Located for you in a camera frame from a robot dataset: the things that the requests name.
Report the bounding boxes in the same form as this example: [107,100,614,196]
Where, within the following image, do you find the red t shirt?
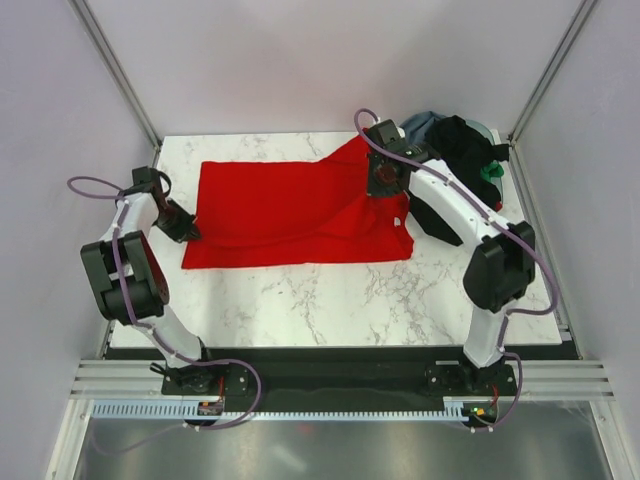
[182,137,414,270]

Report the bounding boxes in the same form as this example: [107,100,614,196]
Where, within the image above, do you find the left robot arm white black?
[80,167,220,393]

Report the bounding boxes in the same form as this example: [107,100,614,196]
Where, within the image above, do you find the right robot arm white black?
[358,119,535,394]

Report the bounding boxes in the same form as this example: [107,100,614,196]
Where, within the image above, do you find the grey blue t shirt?
[400,111,445,145]

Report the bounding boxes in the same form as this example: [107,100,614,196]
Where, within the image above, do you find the black t shirt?
[428,115,509,211]

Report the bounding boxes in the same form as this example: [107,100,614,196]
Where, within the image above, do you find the green garment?
[480,160,504,183]

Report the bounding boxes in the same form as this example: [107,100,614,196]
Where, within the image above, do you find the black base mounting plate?
[159,344,519,412]

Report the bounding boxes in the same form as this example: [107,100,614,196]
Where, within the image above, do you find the aluminium front rail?
[71,358,614,400]

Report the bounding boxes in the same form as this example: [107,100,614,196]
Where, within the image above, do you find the left aluminium frame post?
[68,0,162,153]

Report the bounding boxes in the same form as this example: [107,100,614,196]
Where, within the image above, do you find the aluminium frame post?
[507,0,601,146]
[68,0,162,153]

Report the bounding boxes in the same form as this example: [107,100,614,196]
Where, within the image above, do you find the white slotted cable duct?
[91,400,496,422]

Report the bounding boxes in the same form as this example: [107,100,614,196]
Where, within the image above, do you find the right aluminium frame post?
[507,0,601,146]

